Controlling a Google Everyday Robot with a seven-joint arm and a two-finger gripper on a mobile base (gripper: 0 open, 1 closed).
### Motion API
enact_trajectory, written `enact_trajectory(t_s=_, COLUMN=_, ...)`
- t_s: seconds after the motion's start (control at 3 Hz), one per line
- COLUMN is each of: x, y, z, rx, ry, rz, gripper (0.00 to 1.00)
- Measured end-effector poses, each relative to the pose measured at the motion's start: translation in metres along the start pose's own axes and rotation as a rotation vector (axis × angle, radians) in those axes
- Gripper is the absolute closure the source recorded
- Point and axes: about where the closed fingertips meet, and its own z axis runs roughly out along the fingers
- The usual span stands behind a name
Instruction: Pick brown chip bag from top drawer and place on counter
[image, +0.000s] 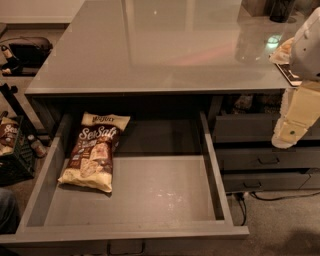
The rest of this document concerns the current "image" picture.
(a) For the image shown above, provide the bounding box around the open grey top drawer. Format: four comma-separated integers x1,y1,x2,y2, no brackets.
0,113,249,256

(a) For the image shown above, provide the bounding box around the small brown bottle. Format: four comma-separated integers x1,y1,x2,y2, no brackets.
27,134,47,158

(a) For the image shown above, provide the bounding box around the black bag on floor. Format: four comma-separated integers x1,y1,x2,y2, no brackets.
0,37,53,76

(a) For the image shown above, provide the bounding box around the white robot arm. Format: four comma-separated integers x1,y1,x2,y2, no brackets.
269,7,320,149

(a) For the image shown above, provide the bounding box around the black white fiducial marker board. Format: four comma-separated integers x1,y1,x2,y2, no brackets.
276,64,302,87

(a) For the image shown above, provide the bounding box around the dark glass vase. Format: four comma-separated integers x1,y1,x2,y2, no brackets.
269,0,296,23

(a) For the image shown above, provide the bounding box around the black plastic crate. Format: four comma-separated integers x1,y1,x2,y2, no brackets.
0,116,35,186

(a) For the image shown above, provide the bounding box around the upper right grey drawer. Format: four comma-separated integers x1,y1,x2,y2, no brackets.
211,111,320,144

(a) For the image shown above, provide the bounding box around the lower right grey drawer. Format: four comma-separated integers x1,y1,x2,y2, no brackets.
222,173,320,192

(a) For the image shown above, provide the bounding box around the black power cable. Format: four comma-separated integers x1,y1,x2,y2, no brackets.
233,190,320,227

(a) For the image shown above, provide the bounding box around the chip bag in crate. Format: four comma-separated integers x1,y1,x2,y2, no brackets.
0,117,19,155

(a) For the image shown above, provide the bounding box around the brown sea salt chip bag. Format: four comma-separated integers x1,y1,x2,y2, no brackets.
58,112,130,193

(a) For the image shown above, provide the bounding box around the blue jeans knee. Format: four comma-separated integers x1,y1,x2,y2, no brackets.
0,188,20,234

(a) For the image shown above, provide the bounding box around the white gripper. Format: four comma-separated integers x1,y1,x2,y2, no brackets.
271,81,320,149

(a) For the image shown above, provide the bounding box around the middle right grey drawer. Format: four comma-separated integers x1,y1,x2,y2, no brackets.
216,147,320,171

